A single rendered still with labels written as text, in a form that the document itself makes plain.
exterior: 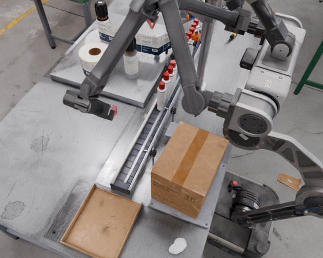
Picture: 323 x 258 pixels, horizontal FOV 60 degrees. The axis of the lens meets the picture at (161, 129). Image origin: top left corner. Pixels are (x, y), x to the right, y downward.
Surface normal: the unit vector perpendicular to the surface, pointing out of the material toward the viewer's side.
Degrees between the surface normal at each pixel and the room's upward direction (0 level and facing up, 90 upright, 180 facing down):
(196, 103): 51
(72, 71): 0
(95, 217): 0
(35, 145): 0
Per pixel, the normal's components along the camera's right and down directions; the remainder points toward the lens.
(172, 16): -0.25, 0.21
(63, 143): 0.02, -0.60
